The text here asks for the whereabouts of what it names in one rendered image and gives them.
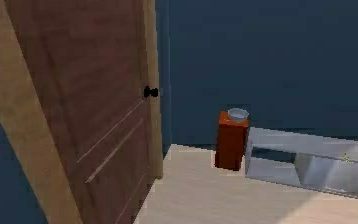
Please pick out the red-brown square side table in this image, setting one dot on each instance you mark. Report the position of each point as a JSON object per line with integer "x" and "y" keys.
{"x": 230, "y": 146}

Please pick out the pale grey low shelf unit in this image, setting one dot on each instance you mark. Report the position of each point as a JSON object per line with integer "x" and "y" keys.
{"x": 307, "y": 160}

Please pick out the black round door knob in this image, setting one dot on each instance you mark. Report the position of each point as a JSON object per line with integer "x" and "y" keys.
{"x": 150, "y": 92}

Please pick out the grey bowl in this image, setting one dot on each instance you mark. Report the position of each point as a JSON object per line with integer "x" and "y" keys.
{"x": 237, "y": 114}

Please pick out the brown wooden room door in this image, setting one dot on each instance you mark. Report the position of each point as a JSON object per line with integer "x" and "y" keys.
{"x": 87, "y": 100}

